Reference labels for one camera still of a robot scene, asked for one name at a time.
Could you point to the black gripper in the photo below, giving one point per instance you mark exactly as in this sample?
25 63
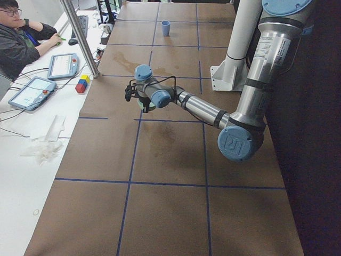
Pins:
144 104

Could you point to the mint green bowl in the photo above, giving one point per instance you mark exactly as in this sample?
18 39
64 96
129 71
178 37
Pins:
151 106

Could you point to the light blue cup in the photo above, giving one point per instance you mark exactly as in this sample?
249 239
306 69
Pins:
165 26

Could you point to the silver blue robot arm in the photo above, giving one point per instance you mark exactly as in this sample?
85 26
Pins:
261 37

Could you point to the person's hand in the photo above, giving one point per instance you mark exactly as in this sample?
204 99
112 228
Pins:
55 40

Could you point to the red blue block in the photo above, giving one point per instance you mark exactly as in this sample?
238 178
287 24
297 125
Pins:
81 86

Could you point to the yellow block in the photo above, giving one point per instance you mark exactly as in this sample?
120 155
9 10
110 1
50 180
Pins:
85 79

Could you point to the folded white paper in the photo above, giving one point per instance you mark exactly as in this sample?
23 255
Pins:
55 127

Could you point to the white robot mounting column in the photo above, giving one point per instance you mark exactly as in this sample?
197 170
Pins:
231 74

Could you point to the far teach pendant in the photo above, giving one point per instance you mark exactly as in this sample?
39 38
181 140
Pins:
63 66

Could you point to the teach pendant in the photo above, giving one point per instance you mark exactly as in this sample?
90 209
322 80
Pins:
33 94
63 66

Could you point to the black computer mouse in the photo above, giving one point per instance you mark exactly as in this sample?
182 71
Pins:
72 41

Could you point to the black keyboard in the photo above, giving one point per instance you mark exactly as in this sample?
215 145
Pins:
83 21

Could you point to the crumpled white tissue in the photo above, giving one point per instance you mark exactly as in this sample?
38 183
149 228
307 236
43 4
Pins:
43 151

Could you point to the near teach pendant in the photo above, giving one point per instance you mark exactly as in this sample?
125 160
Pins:
33 94

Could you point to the seated person black jacket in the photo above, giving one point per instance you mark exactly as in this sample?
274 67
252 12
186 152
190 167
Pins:
22 41

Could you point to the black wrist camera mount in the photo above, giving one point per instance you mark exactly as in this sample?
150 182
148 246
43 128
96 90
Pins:
131 91

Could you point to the aluminium frame post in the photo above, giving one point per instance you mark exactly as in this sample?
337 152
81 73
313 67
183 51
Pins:
73 19

